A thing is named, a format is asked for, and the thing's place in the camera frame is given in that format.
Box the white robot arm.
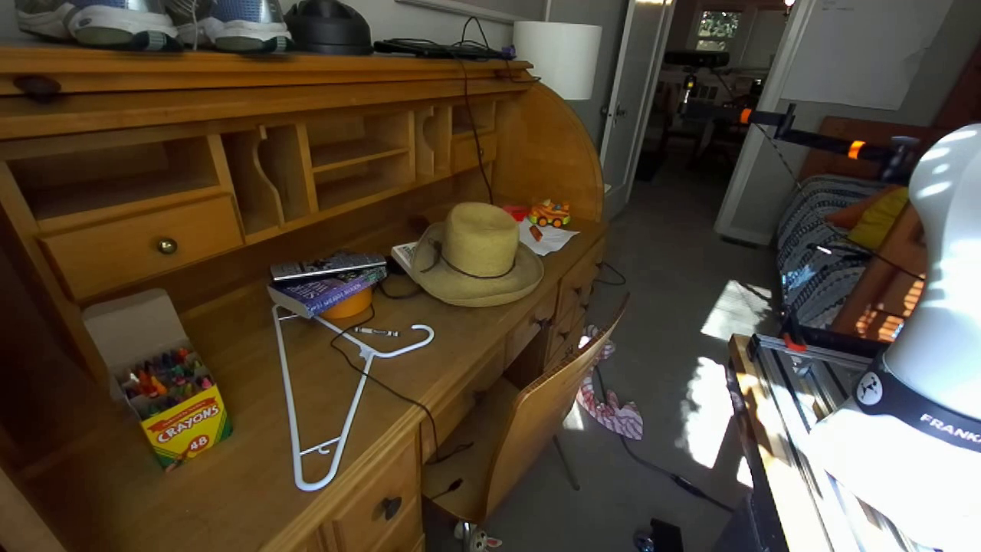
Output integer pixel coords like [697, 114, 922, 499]
[807, 124, 981, 552]

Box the tan straw hat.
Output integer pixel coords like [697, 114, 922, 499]
[404, 203, 545, 308]

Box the white paper sheet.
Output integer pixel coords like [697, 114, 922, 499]
[517, 222, 575, 259]

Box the orange toy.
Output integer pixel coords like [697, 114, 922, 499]
[532, 199, 575, 227]

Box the wooden chair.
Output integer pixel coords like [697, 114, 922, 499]
[423, 296, 634, 526]

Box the grey remote control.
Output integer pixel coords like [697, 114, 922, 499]
[271, 255, 387, 281]

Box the purple book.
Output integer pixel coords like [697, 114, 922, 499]
[267, 270, 383, 320]

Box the white plastic hanger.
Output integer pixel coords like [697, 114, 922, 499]
[273, 308, 435, 494]

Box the wooden roll-top desk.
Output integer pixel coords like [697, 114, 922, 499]
[0, 46, 604, 552]

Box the crayola crayon box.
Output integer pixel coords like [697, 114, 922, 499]
[84, 287, 233, 469]

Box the left blue white sneaker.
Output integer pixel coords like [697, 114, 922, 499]
[165, 0, 293, 51]

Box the blue white sneaker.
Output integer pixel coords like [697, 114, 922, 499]
[16, 0, 177, 49]
[165, 0, 293, 51]

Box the right blue white sneaker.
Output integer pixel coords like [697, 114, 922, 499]
[16, 0, 177, 49]

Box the black lamp cable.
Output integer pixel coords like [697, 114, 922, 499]
[321, 325, 446, 454]

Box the black camera tripod bar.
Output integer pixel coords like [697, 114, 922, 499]
[738, 103, 919, 181]

